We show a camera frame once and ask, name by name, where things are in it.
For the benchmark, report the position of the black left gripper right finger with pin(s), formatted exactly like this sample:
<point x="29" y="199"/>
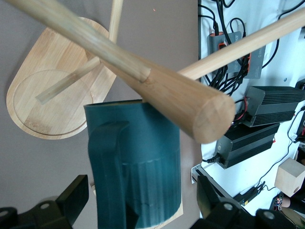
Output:
<point x="207" y="202"/>

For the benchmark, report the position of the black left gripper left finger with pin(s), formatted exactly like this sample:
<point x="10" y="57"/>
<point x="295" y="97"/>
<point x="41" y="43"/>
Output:
<point x="74" y="200"/>

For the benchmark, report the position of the teal mug yellow inside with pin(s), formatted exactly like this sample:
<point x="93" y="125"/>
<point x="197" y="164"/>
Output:
<point x="147" y="155"/>

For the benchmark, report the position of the small black adapter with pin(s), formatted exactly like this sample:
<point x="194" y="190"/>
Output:
<point x="247" y="195"/>

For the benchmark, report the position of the wooden mug tree stand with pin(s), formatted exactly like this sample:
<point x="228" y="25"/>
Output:
<point x="166" y="90"/>

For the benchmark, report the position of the grey USB hub orange trim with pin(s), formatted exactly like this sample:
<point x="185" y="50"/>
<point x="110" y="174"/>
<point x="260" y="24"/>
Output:
<point x="258" y="69"/>
<point x="232" y="38"/>

